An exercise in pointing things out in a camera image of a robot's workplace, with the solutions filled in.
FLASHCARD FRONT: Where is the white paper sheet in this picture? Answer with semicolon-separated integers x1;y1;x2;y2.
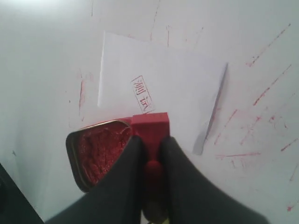
98;32;228;155

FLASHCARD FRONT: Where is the red plastic stamp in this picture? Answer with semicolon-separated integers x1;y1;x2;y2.
131;112;170;209

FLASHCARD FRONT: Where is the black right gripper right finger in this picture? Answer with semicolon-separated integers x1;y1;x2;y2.
160;137;269;224

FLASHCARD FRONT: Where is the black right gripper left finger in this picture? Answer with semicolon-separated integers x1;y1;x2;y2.
47;136;145;224

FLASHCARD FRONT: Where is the red ink tin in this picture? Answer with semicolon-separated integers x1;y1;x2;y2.
65;117;132;193

